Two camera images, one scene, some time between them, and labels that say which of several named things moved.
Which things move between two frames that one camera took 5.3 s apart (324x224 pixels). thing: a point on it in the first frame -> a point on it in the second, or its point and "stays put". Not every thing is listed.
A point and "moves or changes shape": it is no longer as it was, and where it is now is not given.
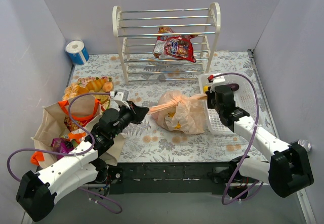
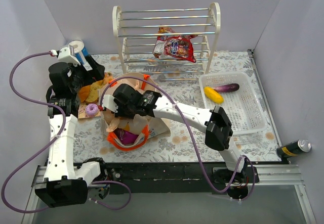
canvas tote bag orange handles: [63, 124] -> [131, 132]
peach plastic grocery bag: [176, 112] -> [132, 125]
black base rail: [168, 178] stays put
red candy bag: [179, 46] stays put
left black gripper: [135, 110] -> [92, 65]
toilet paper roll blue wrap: [78, 53] stays put
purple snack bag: [61, 145] moves or changes shape
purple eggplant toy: [234, 87] stays put
